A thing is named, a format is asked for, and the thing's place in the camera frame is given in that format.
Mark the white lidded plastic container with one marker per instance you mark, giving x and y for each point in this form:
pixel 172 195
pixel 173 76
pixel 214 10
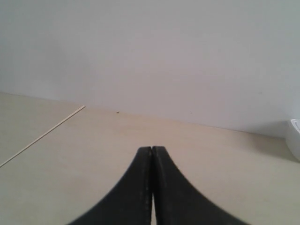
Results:
pixel 292 137

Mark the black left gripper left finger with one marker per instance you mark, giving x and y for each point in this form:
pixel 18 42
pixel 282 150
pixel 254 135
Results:
pixel 129 202

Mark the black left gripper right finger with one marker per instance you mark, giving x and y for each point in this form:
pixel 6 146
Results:
pixel 177 201

